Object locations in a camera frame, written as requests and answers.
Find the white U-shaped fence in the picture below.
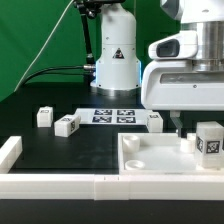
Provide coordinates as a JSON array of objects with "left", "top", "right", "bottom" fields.
[{"left": 0, "top": 136, "right": 224, "bottom": 200}]

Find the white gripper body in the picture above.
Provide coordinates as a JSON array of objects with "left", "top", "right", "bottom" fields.
[{"left": 141, "top": 30, "right": 224, "bottom": 111}]

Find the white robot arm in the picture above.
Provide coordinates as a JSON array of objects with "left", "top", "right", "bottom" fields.
[{"left": 91, "top": 0, "right": 224, "bottom": 127}]

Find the black cable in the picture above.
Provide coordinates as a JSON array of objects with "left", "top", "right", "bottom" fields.
[{"left": 20, "top": 65, "right": 98, "bottom": 88}]

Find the white marker base plate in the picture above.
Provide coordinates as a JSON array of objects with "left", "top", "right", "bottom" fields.
[{"left": 75, "top": 108, "right": 152, "bottom": 125}]

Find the white cable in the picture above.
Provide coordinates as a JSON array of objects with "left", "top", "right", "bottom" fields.
[{"left": 13, "top": 0, "right": 75, "bottom": 93}]

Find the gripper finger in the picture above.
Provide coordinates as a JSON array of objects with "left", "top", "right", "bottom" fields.
[{"left": 170, "top": 111, "right": 183, "bottom": 136}]

